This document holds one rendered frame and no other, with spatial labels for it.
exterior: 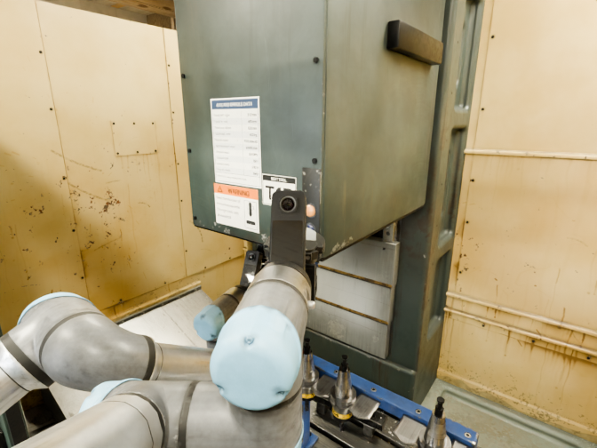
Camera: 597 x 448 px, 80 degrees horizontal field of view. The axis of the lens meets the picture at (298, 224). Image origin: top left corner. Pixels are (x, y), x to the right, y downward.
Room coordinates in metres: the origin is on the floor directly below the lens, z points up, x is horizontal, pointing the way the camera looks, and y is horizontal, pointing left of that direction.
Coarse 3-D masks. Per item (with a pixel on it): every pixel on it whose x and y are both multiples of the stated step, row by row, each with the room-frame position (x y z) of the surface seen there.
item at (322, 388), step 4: (324, 376) 0.79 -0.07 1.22; (328, 376) 0.79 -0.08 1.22; (320, 380) 0.77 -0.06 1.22; (324, 380) 0.77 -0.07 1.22; (328, 380) 0.77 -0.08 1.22; (332, 380) 0.77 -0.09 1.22; (336, 380) 0.77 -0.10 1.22; (316, 384) 0.76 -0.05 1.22; (320, 384) 0.76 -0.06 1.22; (324, 384) 0.76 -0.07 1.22; (328, 384) 0.76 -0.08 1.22; (332, 384) 0.76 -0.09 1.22; (312, 388) 0.74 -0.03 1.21; (316, 388) 0.74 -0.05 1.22; (320, 388) 0.74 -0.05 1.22; (324, 388) 0.74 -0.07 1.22; (328, 388) 0.74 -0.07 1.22; (316, 392) 0.73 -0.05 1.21; (320, 392) 0.73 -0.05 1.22; (324, 392) 0.73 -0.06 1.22; (328, 392) 0.73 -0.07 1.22; (320, 396) 0.72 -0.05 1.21; (324, 396) 0.72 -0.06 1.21; (328, 396) 0.72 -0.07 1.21
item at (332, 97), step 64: (192, 0) 0.93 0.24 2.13; (256, 0) 0.81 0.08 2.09; (320, 0) 0.72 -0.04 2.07; (384, 0) 0.88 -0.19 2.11; (192, 64) 0.94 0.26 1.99; (256, 64) 0.81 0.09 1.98; (320, 64) 0.71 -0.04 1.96; (384, 64) 0.90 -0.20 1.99; (192, 128) 0.96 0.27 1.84; (320, 128) 0.71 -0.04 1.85; (384, 128) 0.92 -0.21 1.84; (192, 192) 0.97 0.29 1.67; (384, 192) 0.94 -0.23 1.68; (320, 256) 0.71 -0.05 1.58
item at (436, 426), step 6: (432, 414) 0.59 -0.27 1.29; (444, 414) 0.58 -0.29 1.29; (432, 420) 0.58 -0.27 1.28; (438, 420) 0.57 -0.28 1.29; (444, 420) 0.58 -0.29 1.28; (432, 426) 0.58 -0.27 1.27; (438, 426) 0.57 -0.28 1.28; (444, 426) 0.57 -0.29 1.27; (426, 432) 0.59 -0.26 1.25; (432, 432) 0.57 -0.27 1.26; (438, 432) 0.57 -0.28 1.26; (444, 432) 0.57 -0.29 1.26; (426, 438) 0.58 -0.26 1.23; (432, 438) 0.57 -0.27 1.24; (438, 438) 0.57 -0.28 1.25; (444, 438) 0.57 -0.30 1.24; (432, 444) 0.57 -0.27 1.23; (438, 444) 0.57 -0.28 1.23; (444, 444) 0.57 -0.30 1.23
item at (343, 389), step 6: (342, 372) 0.71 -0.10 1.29; (348, 372) 0.71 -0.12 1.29; (342, 378) 0.71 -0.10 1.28; (348, 378) 0.71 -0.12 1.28; (336, 384) 0.72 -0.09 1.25; (342, 384) 0.70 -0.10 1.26; (348, 384) 0.71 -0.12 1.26; (336, 390) 0.71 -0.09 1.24; (342, 390) 0.70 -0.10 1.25; (348, 390) 0.70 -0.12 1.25; (342, 396) 0.70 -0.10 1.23; (348, 396) 0.70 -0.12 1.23
